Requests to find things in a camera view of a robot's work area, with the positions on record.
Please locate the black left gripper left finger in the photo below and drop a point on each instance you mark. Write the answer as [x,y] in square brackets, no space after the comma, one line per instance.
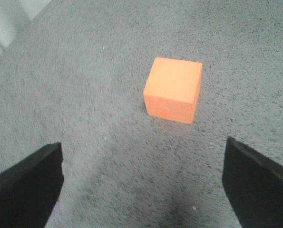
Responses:
[30,189]

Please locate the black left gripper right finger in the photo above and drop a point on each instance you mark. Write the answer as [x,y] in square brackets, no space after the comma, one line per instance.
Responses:
[253,184]

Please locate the orange foam cube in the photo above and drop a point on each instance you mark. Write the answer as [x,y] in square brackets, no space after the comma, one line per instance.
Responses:
[172,89]

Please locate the light grey curtain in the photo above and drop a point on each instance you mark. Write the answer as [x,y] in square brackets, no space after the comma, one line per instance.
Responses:
[14,16]

